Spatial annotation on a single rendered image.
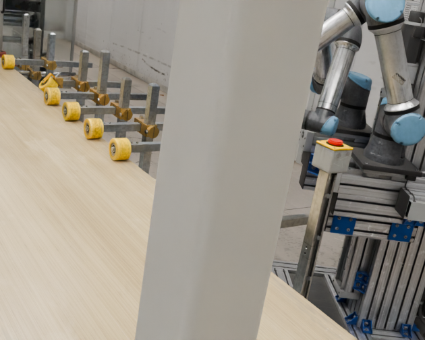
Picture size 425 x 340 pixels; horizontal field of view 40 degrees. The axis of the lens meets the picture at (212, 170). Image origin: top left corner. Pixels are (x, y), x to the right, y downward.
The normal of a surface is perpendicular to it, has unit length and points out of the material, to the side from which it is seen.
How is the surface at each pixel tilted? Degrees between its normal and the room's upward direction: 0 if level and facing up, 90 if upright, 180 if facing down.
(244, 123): 90
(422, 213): 90
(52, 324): 0
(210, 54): 90
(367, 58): 90
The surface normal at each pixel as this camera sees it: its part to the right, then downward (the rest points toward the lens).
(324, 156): -0.83, 0.05
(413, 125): 0.00, 0.44
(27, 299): 0.15, -0.94
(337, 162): 0.54, 0.35
